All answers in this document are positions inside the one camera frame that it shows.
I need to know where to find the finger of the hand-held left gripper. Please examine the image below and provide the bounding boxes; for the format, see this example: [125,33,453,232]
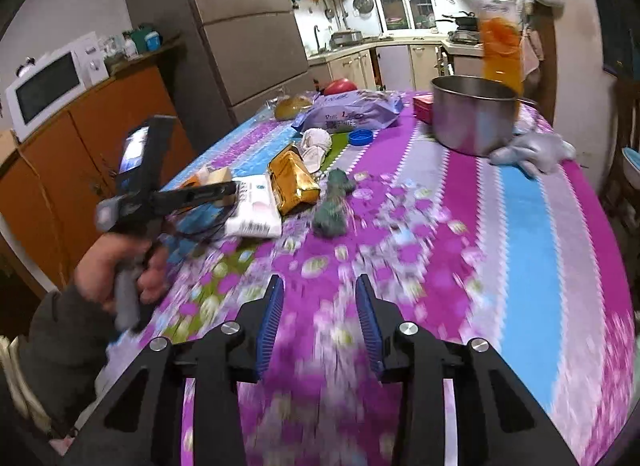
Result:
[159,181,238,211]

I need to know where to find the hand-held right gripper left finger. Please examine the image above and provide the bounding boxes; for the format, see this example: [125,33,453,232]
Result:
[62,274,286,466]

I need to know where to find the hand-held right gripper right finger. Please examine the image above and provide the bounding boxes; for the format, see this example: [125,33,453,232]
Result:
[354,277,583,466]

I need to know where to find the white medicine box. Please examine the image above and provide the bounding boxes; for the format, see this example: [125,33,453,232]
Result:
[223,176,283,239]

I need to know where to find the gold foil packet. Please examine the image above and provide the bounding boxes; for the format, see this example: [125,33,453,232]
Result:
[267,143,322,217]

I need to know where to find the person's left forearm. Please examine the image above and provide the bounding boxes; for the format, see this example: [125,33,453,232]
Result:
[17,286,121,447]

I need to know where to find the person's left hand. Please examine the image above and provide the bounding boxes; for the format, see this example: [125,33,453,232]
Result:
[74,233,171,314]

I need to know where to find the brown wooden cabinet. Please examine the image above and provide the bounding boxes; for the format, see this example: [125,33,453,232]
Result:
[0,38,196,291]

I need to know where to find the white crumpled tissue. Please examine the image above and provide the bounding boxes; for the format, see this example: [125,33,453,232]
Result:
[299,128,333,174]

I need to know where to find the bagged brown bun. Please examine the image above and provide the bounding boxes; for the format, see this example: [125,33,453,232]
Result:
[274,93,315,120]

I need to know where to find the purple floral striped tablecloth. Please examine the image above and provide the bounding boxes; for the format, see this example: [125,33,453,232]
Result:
[107,90,636,466]

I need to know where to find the white microwave oven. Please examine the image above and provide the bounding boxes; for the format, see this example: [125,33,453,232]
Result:
[5,32,110,143]

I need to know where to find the grey refrigerator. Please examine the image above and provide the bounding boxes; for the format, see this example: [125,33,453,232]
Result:
[117,0,311,129]

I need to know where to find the purple snack bag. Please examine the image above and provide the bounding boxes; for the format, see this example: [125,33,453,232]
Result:
[291,90,405,135]

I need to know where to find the red box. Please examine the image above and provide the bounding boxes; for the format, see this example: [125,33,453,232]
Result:
[412,93,436,124]

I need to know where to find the kitchen counter cabinets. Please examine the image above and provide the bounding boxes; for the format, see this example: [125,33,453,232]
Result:
[306,33,483,94]

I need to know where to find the grey glove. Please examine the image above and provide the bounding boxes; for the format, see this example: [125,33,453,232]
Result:
[489,131,577,181]

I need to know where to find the black wok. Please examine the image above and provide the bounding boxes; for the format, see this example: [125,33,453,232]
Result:
[435,13,478,29]

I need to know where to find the orange juice bottle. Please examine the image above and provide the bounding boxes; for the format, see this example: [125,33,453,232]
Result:
[472,0,526,96]

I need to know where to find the pink hanging towel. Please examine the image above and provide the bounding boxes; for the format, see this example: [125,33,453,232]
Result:
[522,30,546,71]

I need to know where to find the steel pot with handle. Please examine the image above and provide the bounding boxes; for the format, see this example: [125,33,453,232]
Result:
[431,74,538,157]

